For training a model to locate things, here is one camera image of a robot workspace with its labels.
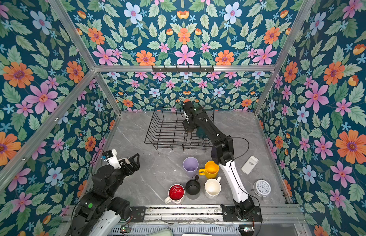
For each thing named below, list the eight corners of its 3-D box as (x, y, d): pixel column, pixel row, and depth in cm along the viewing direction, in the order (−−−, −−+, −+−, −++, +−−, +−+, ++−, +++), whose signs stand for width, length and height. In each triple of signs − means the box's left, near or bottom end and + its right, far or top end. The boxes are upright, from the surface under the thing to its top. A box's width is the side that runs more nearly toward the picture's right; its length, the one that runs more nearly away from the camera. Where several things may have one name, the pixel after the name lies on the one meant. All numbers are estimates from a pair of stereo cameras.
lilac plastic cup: (188, 181, 86) (188, 173, 76) (183, 169, 91) (182, 159, 81) (200, 176, 88) (201, 167, 78) (194, 164, 93) (194, 154, 83)
